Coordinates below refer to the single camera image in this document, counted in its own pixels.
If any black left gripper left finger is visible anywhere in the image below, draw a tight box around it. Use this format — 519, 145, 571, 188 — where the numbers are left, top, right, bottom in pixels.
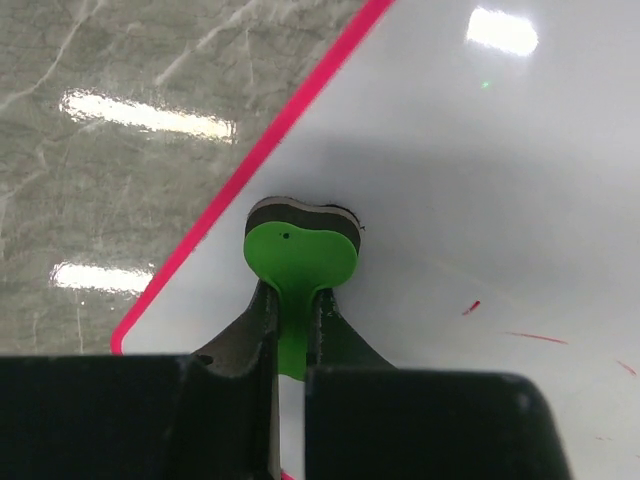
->
194, 281, 278, 479

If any green whiteboard eraser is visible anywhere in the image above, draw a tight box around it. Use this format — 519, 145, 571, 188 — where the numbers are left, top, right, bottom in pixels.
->
243, 196, 361, 381

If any pink framed whiteboard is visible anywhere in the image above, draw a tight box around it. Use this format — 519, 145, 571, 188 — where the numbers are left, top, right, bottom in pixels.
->
111, 1, 639, 479

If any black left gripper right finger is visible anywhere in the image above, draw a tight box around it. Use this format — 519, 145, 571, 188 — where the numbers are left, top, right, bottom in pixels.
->
305, 289, 396, 371

